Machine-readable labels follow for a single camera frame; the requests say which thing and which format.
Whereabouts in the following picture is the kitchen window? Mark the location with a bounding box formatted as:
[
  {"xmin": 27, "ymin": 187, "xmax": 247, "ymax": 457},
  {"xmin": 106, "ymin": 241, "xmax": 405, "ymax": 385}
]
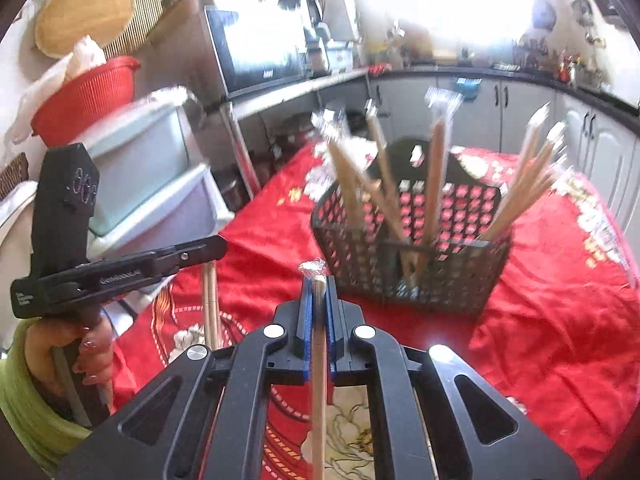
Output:
[{"xmin": 360, "ymin": 0, "xmax": 536, "ymax": 61}]

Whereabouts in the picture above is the black plastic utensil basket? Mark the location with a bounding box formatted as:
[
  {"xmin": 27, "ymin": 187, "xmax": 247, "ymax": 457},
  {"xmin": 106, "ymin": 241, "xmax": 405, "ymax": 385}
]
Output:
[{"xmin": 310, "ymin": 137, "xmax": 515, "ymax": 317}]

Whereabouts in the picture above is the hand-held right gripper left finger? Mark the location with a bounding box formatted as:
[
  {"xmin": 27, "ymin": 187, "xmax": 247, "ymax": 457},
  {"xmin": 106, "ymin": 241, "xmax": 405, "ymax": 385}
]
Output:
[{"xmin": 57, "ymin": 277, "xmax": 316, "ymax": 480}]

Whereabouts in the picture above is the cluster of condiment bottles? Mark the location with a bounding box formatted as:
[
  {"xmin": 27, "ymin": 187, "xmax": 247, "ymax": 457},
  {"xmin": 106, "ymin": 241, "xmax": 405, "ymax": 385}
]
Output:
[{"xmin": 515, "ymin": 35, "xmax": 616, "ymax": 88}]

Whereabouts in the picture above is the white plastic bag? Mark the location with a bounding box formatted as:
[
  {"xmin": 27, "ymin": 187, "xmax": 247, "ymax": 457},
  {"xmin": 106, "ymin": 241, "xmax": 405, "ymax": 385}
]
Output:
[{"xmin": 5, "ymin": 34, "xmax": 108, "ymax": 146}]

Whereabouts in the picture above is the red floral tablecloth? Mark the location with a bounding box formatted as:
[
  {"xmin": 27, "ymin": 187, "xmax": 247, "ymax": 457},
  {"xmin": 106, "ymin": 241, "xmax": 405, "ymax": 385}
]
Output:
[{"xmin": 112, "ymin": 142, "xmax": 640, "ymax": 480}]

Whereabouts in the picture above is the round bamboo tray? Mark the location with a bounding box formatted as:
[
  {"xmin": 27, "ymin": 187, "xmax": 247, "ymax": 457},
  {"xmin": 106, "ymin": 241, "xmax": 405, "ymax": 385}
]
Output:
[{"xmin": 34, "ymin": 0, "xmax": 135, "ymax": 58}]

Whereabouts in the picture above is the small hanging utensil rack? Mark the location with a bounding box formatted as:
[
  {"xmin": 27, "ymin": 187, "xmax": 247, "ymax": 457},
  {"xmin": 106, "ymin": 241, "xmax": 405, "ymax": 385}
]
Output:
[{"xmin": 572, "ymin": 0, "xmax": 603, "ymax": 46}]

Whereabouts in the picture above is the round grey wall fan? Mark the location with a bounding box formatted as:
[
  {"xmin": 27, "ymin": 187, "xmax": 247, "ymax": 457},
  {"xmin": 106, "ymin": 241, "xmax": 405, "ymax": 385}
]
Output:
[{"xmin": 531, "ymin": 0, "xmax": 557, "ymax": 31}]

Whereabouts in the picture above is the grey plastic box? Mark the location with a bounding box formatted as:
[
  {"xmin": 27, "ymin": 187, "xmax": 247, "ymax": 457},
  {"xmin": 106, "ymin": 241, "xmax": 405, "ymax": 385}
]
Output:
[{"xmin": 327, "ymin": 42, "xmax": 353, "ymax": 72}]

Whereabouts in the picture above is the stainless steel shelf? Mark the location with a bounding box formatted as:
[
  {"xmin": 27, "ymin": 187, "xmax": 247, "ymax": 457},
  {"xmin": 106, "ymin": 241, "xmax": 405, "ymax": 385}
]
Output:
[{"xmin": 220, "ymin": 69, "xmax": 371, "ymax": 201}]

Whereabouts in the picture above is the steel pot with lid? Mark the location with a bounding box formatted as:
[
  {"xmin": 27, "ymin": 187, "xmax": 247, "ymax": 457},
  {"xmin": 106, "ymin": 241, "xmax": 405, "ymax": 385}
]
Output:
[{"xmin": 274, "ymin": 114, "xmax": 321, "ymax": 158}]

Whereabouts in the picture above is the black blender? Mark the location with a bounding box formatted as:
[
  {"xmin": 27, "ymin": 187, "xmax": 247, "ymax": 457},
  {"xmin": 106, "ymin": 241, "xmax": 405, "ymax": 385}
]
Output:
[{"xmin": 285, "ymin": 0, "xmax": 331, "ymax": 43}]

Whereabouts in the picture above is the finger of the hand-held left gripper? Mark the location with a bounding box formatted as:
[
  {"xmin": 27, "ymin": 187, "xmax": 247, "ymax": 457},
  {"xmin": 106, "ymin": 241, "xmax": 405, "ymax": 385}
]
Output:
[{"xmin": 145, "ymin": 235, "xmax": 228, "ymax": 281}]

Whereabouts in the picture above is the microwave oven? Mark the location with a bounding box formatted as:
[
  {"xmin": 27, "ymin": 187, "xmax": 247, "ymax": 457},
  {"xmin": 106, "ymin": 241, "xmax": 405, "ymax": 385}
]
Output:
[{"xmin": 150, "ymin": 0, "xmax": 313, "ymax": 101}]

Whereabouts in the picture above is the round woven bamboo mat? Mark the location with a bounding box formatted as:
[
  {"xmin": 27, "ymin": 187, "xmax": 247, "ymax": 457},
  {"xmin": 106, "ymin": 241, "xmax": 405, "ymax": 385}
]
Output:
[{"xmin": 102, "ymin": 0, "xmax": 166, "ymax": 58}]

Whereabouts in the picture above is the black kitchen countertop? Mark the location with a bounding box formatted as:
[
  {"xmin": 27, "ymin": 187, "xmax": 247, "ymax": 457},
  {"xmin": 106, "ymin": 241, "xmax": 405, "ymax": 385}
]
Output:
[{"xmin": 365, "ymin": 62, "xmax": 640, "ymax": 121}]

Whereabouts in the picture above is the person's left hand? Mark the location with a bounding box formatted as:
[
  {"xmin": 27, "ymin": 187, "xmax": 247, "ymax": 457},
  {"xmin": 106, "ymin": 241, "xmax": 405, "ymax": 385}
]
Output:
[{"xmin": 25, "ymin": 316, "xmax": 116, "ymax": 403}]

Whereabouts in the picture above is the red plastic colander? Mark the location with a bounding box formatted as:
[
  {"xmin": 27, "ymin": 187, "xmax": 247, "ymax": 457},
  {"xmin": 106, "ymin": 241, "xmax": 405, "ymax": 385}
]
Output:
[{"xmin": 31, "ymin": 56, "xmax": 142, "ymax": 148}]

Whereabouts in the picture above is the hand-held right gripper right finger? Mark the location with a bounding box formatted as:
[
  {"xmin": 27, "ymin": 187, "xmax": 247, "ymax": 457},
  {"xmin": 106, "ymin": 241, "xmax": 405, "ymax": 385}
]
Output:
[{"xmin": 325, "ymin": 287, "xmax": 581, "ymax": 480}]

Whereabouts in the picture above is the person's left forearm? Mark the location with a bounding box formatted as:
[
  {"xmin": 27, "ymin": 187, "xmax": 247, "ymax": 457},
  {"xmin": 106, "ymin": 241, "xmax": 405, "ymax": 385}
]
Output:
[{"xmin": 0, "ymin": 317, "xmax": 98, "ymax": 476}]

